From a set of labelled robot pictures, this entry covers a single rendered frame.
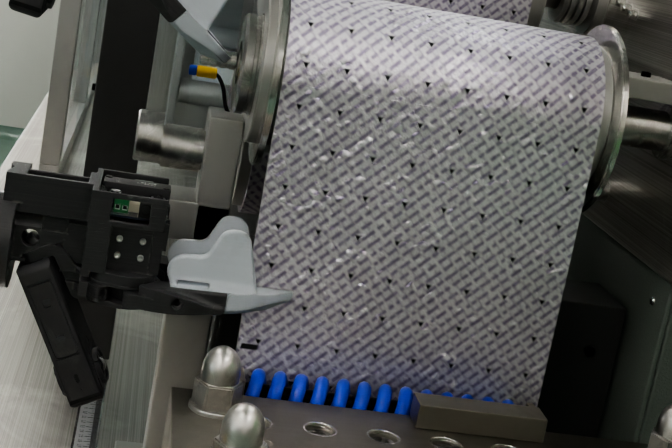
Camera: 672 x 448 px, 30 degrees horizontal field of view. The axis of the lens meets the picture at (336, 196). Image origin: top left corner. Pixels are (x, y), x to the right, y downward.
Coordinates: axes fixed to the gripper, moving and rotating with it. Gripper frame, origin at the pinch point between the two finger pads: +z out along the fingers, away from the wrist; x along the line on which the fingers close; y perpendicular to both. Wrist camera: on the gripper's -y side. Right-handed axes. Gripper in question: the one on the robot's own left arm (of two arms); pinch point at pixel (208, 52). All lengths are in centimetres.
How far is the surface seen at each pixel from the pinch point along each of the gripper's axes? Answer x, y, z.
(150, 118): 0.2, -6.7, 1.0
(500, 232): -8.4, 8.0, 23.0
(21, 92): 548, -120, 14
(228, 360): -16.1, -11.6, 14.6
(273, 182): -8.4, -2.1, 9.1
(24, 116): 548, -127, 23
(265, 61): -7.7, 3.1, 2.3
